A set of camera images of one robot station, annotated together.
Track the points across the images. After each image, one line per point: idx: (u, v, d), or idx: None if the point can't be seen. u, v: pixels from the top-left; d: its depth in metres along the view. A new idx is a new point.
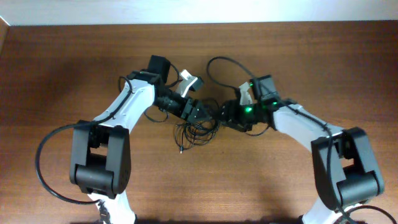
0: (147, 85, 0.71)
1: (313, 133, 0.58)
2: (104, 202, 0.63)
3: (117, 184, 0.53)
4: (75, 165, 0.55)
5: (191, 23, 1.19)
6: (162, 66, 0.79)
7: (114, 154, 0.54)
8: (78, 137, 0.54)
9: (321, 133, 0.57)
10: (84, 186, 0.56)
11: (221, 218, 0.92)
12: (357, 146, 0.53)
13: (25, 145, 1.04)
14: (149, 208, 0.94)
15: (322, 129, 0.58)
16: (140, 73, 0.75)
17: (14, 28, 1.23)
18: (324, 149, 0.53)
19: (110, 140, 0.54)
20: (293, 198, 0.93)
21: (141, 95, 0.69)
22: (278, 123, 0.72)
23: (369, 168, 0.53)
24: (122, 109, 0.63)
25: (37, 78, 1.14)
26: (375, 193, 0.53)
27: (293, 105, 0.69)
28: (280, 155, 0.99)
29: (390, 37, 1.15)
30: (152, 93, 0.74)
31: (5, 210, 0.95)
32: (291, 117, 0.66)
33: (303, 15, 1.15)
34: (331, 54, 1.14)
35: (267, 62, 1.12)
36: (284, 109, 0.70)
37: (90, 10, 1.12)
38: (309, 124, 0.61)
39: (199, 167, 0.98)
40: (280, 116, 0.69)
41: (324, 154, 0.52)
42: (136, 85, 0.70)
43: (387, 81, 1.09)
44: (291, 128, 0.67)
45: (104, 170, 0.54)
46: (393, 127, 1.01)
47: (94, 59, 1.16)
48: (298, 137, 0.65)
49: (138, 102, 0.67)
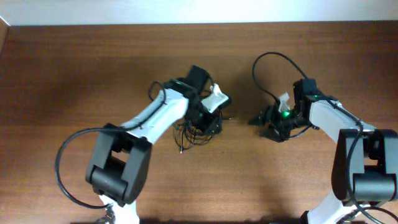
0: (180, 99, 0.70)
1: (344, 124, 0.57)
2: (112, 205, 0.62)
3: (127, 195, 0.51)
4: (93, 165, 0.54)
5: (190, 23, 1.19)
6: (199, 79, 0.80)
7: (133, 165, 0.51)
8: (102, 140, 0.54)
9: (351, 126, 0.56)
10: (97, 188, 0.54)
11: (221, 218, 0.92)
12: (385, 146, 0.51)
13: (26, 145, 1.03)
14: (150, 208, 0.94)
15: (354, 123, 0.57)
16: (177, 84, 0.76)
17: (13, 28, 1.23)
18: (351, 139, 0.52)
19: (132, 149, 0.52)
20: (294, 198, 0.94)
21: (172, 108, 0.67)
22: (312, 115, 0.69)
23: (391, 171, 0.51)
24: (152, 119, 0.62)
25: (37, 78, 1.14)
26: (388, 198, 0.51)
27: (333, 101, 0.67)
28: (281, 155, 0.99)
29: (390, 37, 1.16)
30: (185, 107, 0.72)
31: (6, 210, 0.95)
32: (327, 109, 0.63)
33: (302, 15, 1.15)
34: (331, 54, 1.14)
35: (267, 62, 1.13)
36: (318, 102, 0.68)
37: (91, 10, 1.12)
38: (342, 117, 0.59)
39: (200, 167, 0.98)
40: (314, 107, 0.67)
41: (349, 144, 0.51)
42: (170, 96, 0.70)
43: (386, 81, 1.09)
44: (322, 120, 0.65)
45: (120, 177, 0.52)
46: (392, 127, 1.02)
47: (94, 59, 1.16)
48: (328, 129, 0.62)
49: (168, 115, 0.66)
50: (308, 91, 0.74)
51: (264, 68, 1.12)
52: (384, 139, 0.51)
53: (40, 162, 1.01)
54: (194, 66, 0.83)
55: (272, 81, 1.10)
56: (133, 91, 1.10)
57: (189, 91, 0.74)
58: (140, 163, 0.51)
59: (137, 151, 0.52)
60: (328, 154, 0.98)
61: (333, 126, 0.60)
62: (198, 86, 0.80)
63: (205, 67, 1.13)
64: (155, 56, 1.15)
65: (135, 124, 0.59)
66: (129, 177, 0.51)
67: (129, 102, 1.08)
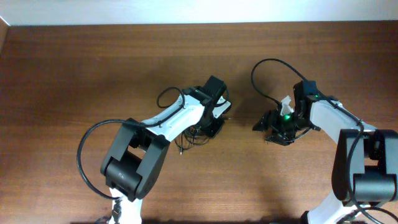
0: (198, 104, 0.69)
1: (345, 125, 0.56)
2: (120, 200, 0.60)
3: (140, 190, 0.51)
4: (110, 158, 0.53)
5: (190, 23, 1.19)
6: (217, 91, 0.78)
7: (148, 160, 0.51)
8: (122, 134, 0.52)
9: (352, 126, 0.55)
10: (111, 181, 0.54)
11: (221, 218, 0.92)
12: (386, 147, 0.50)
13: (26, 145, 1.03)
14: (149, 208, 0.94)
15: (355, 123, 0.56)
16: (195, 91, 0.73)
17: (13, 28, 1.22)
18: (351, 138, 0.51)
19: (150, 145, 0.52)
20: (293, 198, 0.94)
21: (190, 113, 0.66)
22: (313, 115, 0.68)
23: (392, 171, 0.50)
24: (170, 120, 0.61)
25: (37, 78, 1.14)
26: (389, 198, 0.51)
27: (333, 101, 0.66)
28: (280, 155, 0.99)
29: (390, 37, 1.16)
30: (201, 113, 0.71)
31: (6, 210, 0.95)
32: (328, 109, 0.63)
33: (302, 15, 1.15)
34: (331, 54, 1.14)
35: (267, 62, 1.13)
36: (319, 102, 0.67)
37: (91, 10, 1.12)
38: (342, 117, 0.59)
39: (199, 167, 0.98)
40: (315, 107, 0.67)
41: (349, 144, 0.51)
42: (188, 101, 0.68)
43: (386, 81, 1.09)
44: (323, 120, 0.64)
45: (134, 172, 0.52)
46: (392, 127, 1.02)
47: (94, 59, 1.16)
48: (328, 129, 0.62)
49: (184, 119, 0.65)
50: (308, 92, 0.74)
51: (264, 68, 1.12)
52: (384, 139, 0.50)
53: (40, 162, 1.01)
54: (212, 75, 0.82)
55: (271, 81, 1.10)
56: (133, 90, 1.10)
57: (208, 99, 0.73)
58: (155, 160, 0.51)
59: (155, 149, 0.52)
60: (328, 154, 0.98)
61: (334, 126, 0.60)
62: (216, 96, 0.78)
63: (204, 67, 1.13)
64: (154, 56, 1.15)
65: (154, 121, 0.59)
66: (143, 172, 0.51)
67: (128, 101, 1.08)
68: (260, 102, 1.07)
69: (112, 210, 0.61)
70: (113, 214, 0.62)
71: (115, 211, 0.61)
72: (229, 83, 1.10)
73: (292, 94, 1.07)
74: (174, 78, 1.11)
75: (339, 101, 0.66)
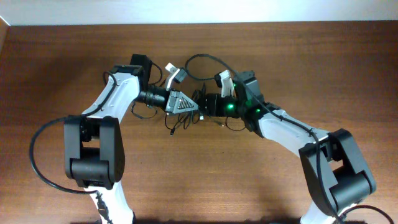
0: (130, 77, 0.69)
1: (300, 140, 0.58)
2: (101, 195, 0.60)
3: (113, 173, 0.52)
4: (70, 158, 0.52)
5: (190, 23, 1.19)
6: (144, 61, 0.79)
7: (106, 144, 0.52)
8: (69, 133, 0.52)
9: (308, 139, 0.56)
10: (81, 180, 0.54)
11: (221, 218, 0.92)
12: (346, 150, 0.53)
13: (26, 145, 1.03)
14: (149, 208, 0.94)
15: (308, 134, 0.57)
16: (122, 66, 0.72)
17: (14, 28, 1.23)
18: (314, 155, 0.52)
19: (101, 130, 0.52)
20: (294, 199, 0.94)
21: (126, 88, 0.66)
22: (265, 130, 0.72)
23: (359, 168, 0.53)
24: (110, 101, 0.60)
25: (37, 78, 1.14)
26: (369, 193, 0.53)
27: (277, 111, 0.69)
28: (280, 155, 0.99)
29: (389, 36, 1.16)
30: (137, 85, 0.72)
31: (6, 210, 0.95)
32: (277, 125, 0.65)
33: (302, 15, 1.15)
34: (331, 54, 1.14)
35: (267, 61, 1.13)
36: (266, 116, 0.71)
37: (91, 10, 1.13)
38: (293, 129, 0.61)
39: (199, 167, 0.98)
40: (265, 122, 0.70)
41: (314, 160, 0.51)
42: (120, 78, 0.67)
43: (385, 80, 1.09)
44: (276, 134, 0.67)
45: (99, 160, 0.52)
46: (392, 127, 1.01)
47: (94, 58, 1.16)
48: (285, 143, 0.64)
49: (123, 95, 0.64)
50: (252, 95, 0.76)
51: (264, 67, 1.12)
52: (341, 144, 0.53)
53: (40, 162, 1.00)
54: (134, 55, 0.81)
55: (272, 81, 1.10)
56: None
57: (137, 71, 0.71)
58: (112, 137, 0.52)
59: (106, 129, 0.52)
60: None
61: (290, 141, 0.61)
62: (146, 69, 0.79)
63: (204, 67, 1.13)
64: (154, 55, 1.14)
65: (95, 107, 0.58)
66: (107, 155, 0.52)
67: None
68: None
69: (99, 208, 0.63)
70: (101, 212, 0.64)
71: (102, 208, 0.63)
72: None
73: (292, 94, 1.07)
74: None
75: (282, 109, 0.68)
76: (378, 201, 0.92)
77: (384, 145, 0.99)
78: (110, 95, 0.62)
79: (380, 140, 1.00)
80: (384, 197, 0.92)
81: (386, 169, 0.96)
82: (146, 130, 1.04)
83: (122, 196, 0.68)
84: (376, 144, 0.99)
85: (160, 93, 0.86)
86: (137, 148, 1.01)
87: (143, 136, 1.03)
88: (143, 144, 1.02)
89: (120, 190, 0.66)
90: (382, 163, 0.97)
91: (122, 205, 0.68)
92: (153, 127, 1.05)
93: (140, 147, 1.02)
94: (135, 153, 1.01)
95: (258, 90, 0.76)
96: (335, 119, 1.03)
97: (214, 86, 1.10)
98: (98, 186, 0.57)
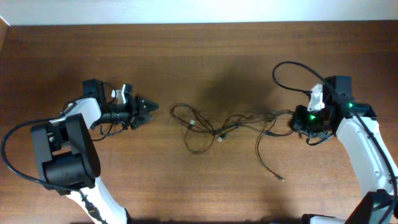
0: (87, 98, 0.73)
1: (377, 178, 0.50)
2: (87, 196, 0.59)
3: (89, 168, 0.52)
4: (42, 164, 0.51)
5: (190, 22, 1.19)
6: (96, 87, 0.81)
7: (76, 139, 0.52)
8: (37, 139, 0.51)
9: (386, 186, 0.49)
10: (63, 185, 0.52)
11: (221, 218, 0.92)
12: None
13: (25, 146, 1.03)
14: (149, 208, 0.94)
15: (389, 180, 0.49)
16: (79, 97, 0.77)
17: (13, 27, 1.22)
18: (385, 207, 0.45)
19: (67, 127, 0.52)
20: (294, 199, 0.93)
21: (86, 103, 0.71)
22: (339, 129, 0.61)
23: None
24: (73, 110, 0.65)
25: (37, 78, 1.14)
26: None
27: (370, 121, 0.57)
28: (280, 155, 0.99)
29: (390, 36, 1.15)
30: (97, 107, 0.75)
31: (6, 210, 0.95)
32: (357, 137, 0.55)
33: (303, 15, 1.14)
34: (331, 54, 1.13)
35: (267, 62, 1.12)
36: (354, 119, 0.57)
37: (90, 10, 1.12)
38: (375, 158, 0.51)
39: (199, 167, 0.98)
40: (346, 125, 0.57)
41: (379, 210, 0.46)
42: (78, 101, 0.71)
43: (387, 81, 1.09)
44: (349, 142, 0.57)
45: (73, 158, 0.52)
46: (393, 127, 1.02)
47: (94, 58, 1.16)
48: (352, 157, 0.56)
49: (84, 107, 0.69)
50: (341, 92, 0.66)
51: (264, 67, 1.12)
52: None
53: None
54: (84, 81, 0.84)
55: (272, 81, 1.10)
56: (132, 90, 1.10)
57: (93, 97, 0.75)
58: (80, 129, 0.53)
59: (72, 124, 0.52)
60: (328, 154, 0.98)
61: (362, 165, 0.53)
62: (99, 92, 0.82)
63: (204, 68, 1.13)
64: (154, 56, 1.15)
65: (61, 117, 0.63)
66: (78, 148, 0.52)
67: None
68: (262, 101, 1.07)
69: (88, 211, 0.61)
70: (92, 214, 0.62)
71: (91, 210, 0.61)
72: (229, 83, 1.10)
73: (292, 94, 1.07)
74: (173, 78, 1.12)
75: (376, 123, 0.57)
76: None
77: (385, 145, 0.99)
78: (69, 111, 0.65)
79: None
80: None
81: None
82: (146, 130, 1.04)
83: (107, 193, 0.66)
84: None
85: (120, 109, 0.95)
86: (137, 147, 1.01)
87: (142, 136, 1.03)
88: (143, 144, 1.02)
89: (104, 187, 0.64)
90: None
91: (111, 203, 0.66)
92: (153, 127, 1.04)
93: (140, 147, 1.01)
94: (134, 153, 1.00)
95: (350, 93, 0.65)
96: None
97: (218, 86, 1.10)
98: (79, 187, 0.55)
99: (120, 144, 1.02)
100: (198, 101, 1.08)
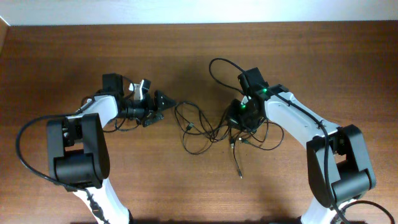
0: (107, 96, 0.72)
1: (307, 130, 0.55)
2: (92, 196, 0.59)
3: (99, 169, 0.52)
4: (54, 160, 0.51)
5: (190, 22, 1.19)
6: (115, 82, 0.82)
7: (90, 138, 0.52)
8: (51, 134, 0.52)
9: (316, 131, 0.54)
10: (69, 183, 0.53)
11: (221, 218, 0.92)
12: (352, 147, 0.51)
13: (25, 145, 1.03)
14: (149, 208, 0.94)
15: (317, 126, 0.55)
16: (99, 92, 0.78)
17: (14, 28, 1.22)
18: (322, 149, 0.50)
19: (83, 125, 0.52)
20: (293, 199, 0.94)
21: (104, 101, 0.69)
22: (268, 113, 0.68)
23: (362, 167, 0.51)
24: (91, 107, 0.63)
25: (37, 78, 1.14)
26: (368, 187, 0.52)
27: (284, 93, 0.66)
28: (281, 155, 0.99)
29: (390, 36, 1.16)
30: (115, 104, 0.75)
31: (7, 210, 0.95)
32: (283, 109, 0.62)
33: (302, 15, 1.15)
34: (331, 54, 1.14)
35: (267, 61, 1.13)
36: (273, 98, 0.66)
37: (91, 10, 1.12)
38: (301, 118, 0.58)
39: (199, 167, 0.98)
40: (270, 106, 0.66)
41: (321, 155, 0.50)
42: (97, 97, 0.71)
43: (385, 81, 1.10)
44: (282, 119, 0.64)
45: (84, 157, 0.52)
46: (393, 127, 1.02)
47: (94, 58, 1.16)
48: (289, 128, 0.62)
49: (102, 106, 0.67)
50: (256, 82, 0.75)
51: (265, 67, 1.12)
52: (349, 139, 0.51)
53: (40, 162, 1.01)
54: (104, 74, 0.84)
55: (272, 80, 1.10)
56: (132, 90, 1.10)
57: (111, 94, 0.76)
58: (95, 130, 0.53)
59: (88, 123, 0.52)
60: None
61: (296, 129, 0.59)
62: (117, 88, 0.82)
63: (205, 68, 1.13)
64: (155, 56, 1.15)
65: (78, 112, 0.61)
66: (91, 148, 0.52)
67: None
68: None
69: (92, 210, 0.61)
70: (96, 213, 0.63)
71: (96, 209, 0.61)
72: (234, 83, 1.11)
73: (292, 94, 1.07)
74: (174, 78, 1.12)
75: (290, 93, 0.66)
76: (378, 200, 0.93)
77: (385, 145, 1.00)
78: (87, 107, 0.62)
79: (380, 141, 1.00)
80: (383, 197, 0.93)
81: (385, 168, 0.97)
82: (147, 130, 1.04)
83: (113, 193, 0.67)
84: (376, 145, 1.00)
85: (138, 106, 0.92)
86: (137, 147, 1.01)
87: (142, 137, 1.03)
88: (143, 144, 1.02)
89: (109, 187, 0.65)
90: (381, 163, 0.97)
91: (114, 204, 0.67)
92: (154, 127, 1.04)
93: (140, 147, 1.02)
94: (135, 153, 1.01)
95: (262, 78, 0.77)
96: (334, 119, 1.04)
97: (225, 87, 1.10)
98: (85, 186, 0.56)
99: (120, 144, 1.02)
100: (204, 101, 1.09)
